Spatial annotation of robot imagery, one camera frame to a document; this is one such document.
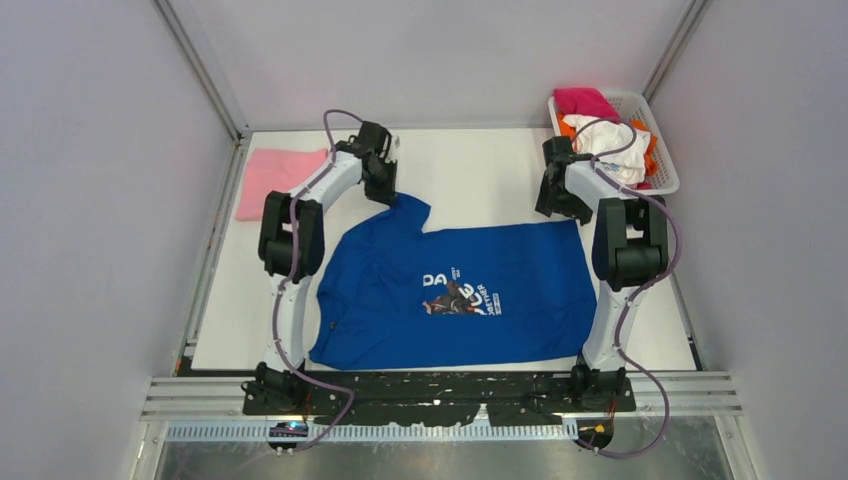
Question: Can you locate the white slotted cable duct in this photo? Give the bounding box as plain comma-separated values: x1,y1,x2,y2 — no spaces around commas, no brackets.
165,419,578,443

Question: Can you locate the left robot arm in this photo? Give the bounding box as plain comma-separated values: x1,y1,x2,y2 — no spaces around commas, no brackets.
241,121,398,415

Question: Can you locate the orange t shirt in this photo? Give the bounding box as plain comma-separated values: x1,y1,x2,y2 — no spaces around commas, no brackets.
556,113,661,177

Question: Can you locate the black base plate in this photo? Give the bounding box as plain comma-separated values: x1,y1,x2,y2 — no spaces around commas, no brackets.
240,367,636,427

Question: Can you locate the folded pink t shirt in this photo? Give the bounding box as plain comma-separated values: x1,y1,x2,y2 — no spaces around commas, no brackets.
235,148,328,222

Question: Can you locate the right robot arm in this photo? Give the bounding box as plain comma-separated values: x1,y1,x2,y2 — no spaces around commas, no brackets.
536,136,670,411

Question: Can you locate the white t shirt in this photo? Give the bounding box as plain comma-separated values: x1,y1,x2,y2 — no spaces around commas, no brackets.
570,115,654,188

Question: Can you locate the magenta t shirt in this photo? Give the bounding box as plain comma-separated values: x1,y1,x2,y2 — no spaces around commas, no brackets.
553,87,658,190

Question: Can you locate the white plastic basket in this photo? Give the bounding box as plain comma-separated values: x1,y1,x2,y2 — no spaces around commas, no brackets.
548,89,679,195

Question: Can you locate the blue printed t shirt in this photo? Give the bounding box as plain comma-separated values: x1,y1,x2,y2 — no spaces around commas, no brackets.
309,194,597,370

